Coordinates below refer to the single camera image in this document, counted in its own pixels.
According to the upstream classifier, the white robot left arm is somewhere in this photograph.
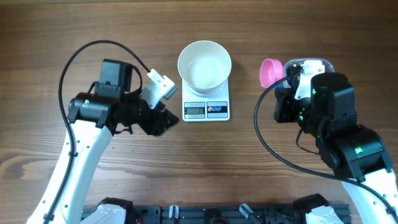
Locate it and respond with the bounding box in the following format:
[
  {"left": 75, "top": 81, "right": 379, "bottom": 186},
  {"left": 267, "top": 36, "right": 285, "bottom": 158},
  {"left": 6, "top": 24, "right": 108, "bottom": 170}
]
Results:
[{"left": 28, "top": 89, "right": 179, "bottom": 223}]

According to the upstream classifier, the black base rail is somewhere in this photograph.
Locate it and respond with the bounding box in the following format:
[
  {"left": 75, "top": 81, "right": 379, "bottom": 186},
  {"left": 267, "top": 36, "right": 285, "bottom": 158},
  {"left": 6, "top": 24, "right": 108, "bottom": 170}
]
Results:
[{"left": 82, "top": 203, "right": 352, "bottom": 224}]

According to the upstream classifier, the black camera cable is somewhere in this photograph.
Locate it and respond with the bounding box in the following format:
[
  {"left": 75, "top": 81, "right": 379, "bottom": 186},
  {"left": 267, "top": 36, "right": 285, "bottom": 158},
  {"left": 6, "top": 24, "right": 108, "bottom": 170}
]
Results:
[
  {"left": 42, "top": 39, "right": 152, "bottom": 224},
  {"left": 253, "top": 73, "right": 398, "bottom": 215}
]

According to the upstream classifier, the pile of black beans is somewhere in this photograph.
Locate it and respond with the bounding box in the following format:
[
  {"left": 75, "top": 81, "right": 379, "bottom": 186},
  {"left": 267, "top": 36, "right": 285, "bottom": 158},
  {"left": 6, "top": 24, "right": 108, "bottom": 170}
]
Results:
[{"left": 286, "top": 64, "right": 302, "bottom": 89}]

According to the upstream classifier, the black right camera cable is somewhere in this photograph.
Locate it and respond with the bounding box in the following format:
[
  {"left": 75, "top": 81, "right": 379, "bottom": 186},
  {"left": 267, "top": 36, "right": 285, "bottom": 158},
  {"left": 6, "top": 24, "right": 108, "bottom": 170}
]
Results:
[{"left": 253, "top": 73, "right": 398, "bottom": 215}]

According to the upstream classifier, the white digital kitchen scale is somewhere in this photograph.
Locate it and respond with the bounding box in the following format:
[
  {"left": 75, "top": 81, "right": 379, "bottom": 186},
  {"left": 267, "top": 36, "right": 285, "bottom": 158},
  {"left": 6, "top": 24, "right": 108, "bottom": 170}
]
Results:
[{"left": 182, "top": 80, "right": 230, "bottom": 122}]

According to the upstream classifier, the white bowl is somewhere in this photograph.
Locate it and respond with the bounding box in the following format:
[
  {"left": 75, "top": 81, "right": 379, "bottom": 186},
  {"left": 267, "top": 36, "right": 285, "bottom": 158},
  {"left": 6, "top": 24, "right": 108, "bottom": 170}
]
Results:
[{"left": 177, "top": 40, "right": 232, "bottom": 92}]

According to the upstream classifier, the pink scoop with blue handle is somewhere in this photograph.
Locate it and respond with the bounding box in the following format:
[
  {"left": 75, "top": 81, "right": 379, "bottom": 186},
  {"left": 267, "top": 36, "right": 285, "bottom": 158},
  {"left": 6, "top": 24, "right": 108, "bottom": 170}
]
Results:
[{"left": 259, "top": 58, "right": 284, "bottom": 88}]

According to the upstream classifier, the black left camera cable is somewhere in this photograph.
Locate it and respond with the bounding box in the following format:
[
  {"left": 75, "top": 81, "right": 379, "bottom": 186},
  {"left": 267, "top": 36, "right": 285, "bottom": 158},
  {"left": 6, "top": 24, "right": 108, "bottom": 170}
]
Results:
[{"left": 42, "top": 39, "right": 152, "bottom": 224}]

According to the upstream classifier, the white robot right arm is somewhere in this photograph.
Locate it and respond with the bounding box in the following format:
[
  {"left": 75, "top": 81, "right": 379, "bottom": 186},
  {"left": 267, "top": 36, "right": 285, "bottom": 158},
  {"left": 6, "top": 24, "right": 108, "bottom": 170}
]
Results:
[{"left": 274, "top": 72, "right": 397, "bottom": 223}]

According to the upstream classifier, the clear plastic bean container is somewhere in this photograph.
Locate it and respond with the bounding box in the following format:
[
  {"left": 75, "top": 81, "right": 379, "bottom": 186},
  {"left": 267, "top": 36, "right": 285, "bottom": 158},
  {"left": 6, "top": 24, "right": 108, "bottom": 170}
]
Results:
[{"left": 284, "top": 57, "right": 335, "bottom": 77}]

